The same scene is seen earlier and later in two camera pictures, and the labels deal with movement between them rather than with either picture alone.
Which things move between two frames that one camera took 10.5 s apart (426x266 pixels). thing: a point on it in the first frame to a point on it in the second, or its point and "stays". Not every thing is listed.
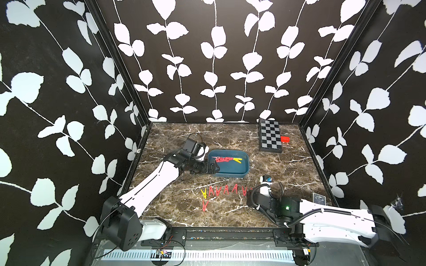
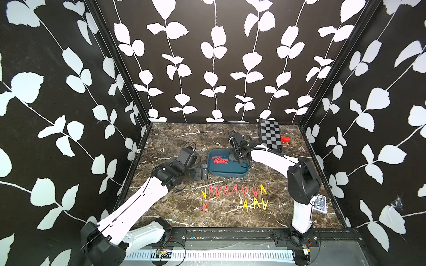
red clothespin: [235, 187] stays
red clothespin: [211, 189] stays
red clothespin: [226, 189] stays
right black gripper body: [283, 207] to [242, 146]
